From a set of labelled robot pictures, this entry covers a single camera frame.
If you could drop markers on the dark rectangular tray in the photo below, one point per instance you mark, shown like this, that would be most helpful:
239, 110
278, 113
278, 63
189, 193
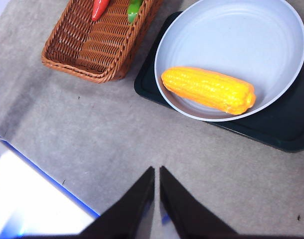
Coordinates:
279, 129

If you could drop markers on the light blue plate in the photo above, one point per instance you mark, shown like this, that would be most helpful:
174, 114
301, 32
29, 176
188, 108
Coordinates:
229, 39

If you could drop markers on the brown wicker basket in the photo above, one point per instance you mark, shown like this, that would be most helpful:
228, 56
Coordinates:
97, 47

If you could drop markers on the red-orange carrot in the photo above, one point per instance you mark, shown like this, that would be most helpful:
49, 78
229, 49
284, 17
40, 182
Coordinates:
98, 10

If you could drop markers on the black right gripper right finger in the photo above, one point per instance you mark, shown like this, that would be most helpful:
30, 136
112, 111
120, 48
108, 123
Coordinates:
184, 211

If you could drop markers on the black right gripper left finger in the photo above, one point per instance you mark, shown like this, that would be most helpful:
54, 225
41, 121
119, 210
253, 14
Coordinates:
132, 209

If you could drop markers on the white blue-edged base panel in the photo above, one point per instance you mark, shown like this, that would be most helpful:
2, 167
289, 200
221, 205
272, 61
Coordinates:
30, 199

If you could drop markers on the yellow corn cob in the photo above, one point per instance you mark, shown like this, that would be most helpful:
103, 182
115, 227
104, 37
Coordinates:
209, 89

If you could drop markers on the green plastic vegetable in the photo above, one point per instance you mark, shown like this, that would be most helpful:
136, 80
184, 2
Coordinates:
133, 11

